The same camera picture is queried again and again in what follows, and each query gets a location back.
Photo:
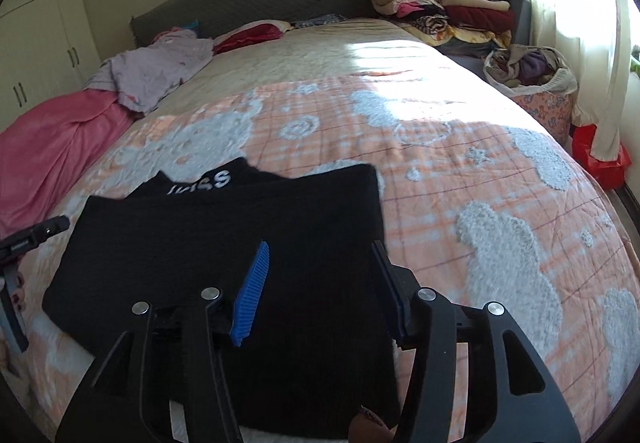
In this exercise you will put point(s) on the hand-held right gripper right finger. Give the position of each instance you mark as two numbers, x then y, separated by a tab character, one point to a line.
395	298

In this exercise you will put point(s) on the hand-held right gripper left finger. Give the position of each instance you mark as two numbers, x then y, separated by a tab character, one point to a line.
249	295

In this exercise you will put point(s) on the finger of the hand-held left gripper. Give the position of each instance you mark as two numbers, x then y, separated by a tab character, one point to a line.
40	233

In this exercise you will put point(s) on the black sweater with orange cuffs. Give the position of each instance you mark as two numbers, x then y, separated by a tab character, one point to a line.
210	233

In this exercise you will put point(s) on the white bag of clothes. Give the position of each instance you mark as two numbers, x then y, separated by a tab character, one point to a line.
530	68

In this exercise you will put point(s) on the pile of folded clothes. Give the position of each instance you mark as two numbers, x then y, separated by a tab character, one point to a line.
450	8

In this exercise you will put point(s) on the person's left hand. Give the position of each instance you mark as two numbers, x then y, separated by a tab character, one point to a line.
17	293

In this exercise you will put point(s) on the person's right hand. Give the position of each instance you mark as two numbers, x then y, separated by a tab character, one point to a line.
372	425

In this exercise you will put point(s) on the pink blanket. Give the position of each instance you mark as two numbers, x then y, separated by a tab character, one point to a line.
55	148

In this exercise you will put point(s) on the orange and white fleecy blanket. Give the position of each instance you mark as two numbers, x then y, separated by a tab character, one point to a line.
450	183

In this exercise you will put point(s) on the cream wardrobe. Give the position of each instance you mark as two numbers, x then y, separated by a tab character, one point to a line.
35	48

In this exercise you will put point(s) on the lilac garment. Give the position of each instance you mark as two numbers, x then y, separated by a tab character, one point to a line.
150	68

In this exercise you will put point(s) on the floral basket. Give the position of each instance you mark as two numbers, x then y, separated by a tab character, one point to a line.
542	115

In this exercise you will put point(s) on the beige quilted bedspread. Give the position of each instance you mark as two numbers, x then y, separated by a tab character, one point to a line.
300	58

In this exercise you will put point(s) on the red bag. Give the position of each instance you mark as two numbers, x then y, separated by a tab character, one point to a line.
600	158

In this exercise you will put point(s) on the teal cloth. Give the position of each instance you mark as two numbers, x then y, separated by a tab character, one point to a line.
190	26

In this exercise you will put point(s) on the red cloth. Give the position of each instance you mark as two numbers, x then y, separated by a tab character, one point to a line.
247	35

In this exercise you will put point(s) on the dark patterned cloth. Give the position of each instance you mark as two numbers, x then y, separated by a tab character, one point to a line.
320	21

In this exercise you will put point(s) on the cream curtain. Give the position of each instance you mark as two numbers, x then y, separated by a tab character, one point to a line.
575	23

